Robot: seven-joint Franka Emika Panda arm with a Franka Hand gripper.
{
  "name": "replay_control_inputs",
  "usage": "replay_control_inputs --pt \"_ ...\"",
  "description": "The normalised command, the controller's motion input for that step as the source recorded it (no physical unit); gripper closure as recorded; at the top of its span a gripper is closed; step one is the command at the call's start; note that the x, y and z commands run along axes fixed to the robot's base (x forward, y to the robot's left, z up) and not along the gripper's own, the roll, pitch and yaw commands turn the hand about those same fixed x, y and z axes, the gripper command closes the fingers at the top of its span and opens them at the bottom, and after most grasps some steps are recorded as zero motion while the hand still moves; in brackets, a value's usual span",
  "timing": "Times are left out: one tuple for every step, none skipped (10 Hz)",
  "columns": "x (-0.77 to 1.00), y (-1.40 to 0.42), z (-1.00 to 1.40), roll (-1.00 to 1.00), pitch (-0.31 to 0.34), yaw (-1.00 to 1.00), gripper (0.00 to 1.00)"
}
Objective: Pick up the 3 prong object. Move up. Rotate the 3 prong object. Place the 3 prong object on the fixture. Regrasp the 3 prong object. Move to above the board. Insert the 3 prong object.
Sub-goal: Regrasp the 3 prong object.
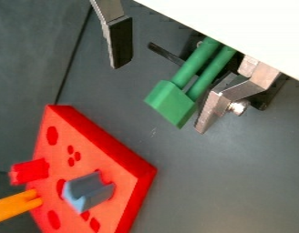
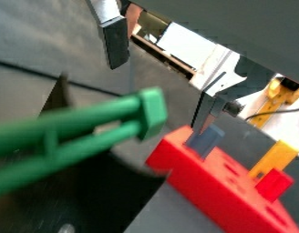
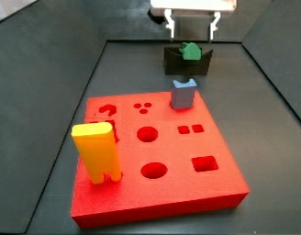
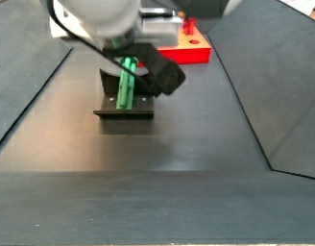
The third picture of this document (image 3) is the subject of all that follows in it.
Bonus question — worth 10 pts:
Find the black curved fixture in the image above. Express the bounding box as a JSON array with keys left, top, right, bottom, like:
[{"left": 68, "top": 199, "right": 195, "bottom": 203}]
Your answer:
[{"left": 164, "top": 47, "right": 213, "bottom": 75}]

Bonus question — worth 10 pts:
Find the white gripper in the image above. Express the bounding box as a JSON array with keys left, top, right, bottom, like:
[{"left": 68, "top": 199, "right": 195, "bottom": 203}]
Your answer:
[{"left": 151, "top": 0, "right": 236, "bottom": 41}]

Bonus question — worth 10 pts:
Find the blue grey peg block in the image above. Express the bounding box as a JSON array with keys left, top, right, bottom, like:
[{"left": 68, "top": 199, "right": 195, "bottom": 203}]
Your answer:
[{"left": 172, "top": 79, "right": 197, "bottom": 109}]

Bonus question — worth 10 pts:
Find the red block with holes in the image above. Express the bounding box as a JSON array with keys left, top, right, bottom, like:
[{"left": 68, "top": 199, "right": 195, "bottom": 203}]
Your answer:
[{"left": 70, "top": 92, "right": 249, "bottom": 229}]

